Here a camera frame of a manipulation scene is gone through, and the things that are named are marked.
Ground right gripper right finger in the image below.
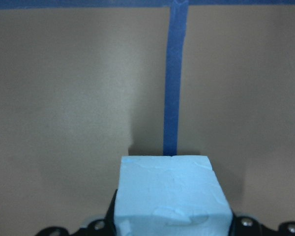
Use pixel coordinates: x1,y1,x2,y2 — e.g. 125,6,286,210
228,213,295,236

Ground light blue block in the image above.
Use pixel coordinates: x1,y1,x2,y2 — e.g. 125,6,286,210
114,155,233,236

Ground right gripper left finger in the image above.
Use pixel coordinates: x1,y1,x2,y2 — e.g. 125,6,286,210
36,190,117,236

